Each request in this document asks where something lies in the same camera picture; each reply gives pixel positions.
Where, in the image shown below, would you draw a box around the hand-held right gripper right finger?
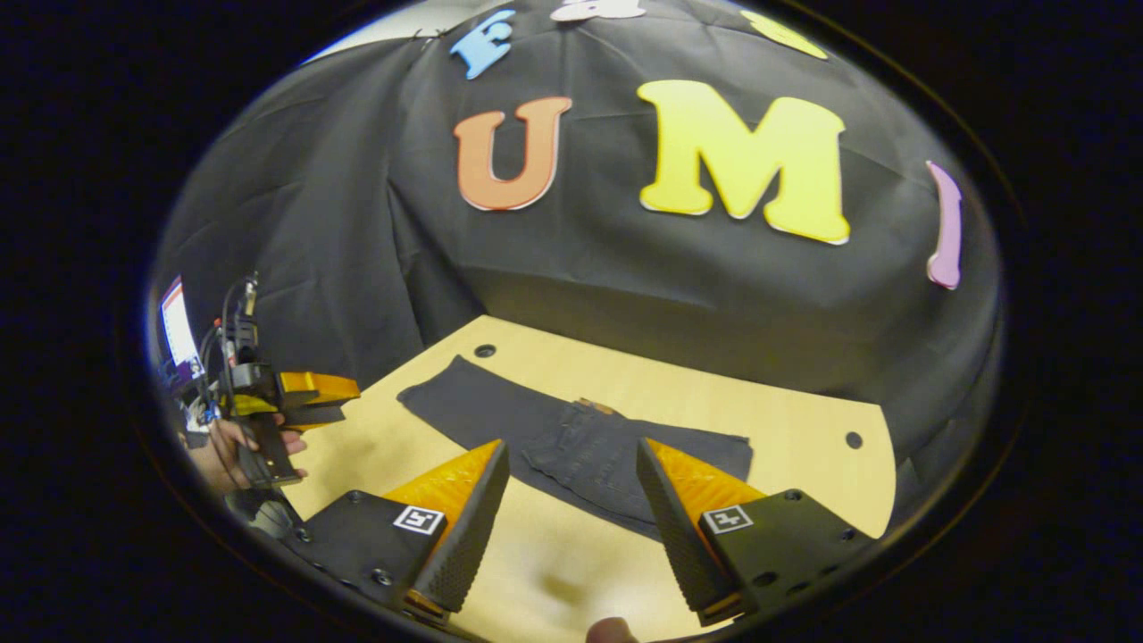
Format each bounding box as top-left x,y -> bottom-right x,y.
636,436 -> 878,626

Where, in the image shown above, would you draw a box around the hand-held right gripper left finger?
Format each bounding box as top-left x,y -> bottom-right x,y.
284,438 -> 512,626

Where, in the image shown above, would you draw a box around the dark grey jeans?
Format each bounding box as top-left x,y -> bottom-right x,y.
396,355 -> 755,543

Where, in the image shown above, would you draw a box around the computer monitor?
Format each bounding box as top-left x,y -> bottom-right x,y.
159,275 -> 206,387

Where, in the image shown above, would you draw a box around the black backdrop cloth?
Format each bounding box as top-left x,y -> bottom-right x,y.
147,0 -> 1010,537

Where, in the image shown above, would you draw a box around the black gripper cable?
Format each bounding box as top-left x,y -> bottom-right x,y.
198,279 -> 244,421

